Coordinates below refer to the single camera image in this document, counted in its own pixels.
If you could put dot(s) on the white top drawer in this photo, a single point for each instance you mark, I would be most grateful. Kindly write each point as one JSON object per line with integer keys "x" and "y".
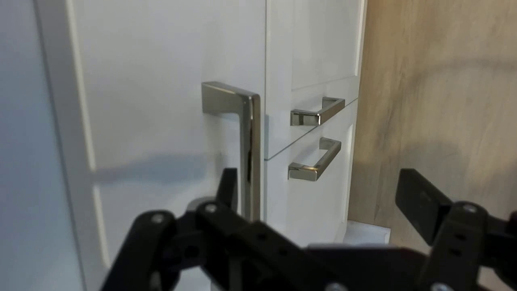
{"x": 126, "y": 85}

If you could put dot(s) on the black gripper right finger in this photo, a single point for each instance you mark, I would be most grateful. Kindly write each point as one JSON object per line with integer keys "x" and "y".
{"x": 462, "y": 237}

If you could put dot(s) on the silver door handle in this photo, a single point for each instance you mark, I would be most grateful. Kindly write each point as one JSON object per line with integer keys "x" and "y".
{"x": 315, "y": 167}
{"x": 330, "y": 107}

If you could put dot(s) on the silver left door handle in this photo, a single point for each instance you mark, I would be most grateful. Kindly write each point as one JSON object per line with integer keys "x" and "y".
{"x": 315, "y": 167}

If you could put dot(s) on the white right cabinet door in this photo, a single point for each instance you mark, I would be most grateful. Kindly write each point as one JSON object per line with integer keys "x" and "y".
{"x": 314, "y": 51}

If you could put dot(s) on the silver drawer handle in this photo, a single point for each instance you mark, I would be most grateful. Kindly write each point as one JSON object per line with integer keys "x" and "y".
{"x": 222, "y": 99}

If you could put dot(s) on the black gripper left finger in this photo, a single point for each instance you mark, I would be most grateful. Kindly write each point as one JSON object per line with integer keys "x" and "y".
{"x": 233, "y": 253}

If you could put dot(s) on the silver right door handle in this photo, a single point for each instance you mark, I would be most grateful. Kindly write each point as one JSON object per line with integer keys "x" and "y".
{"x": 330, "y": 107}

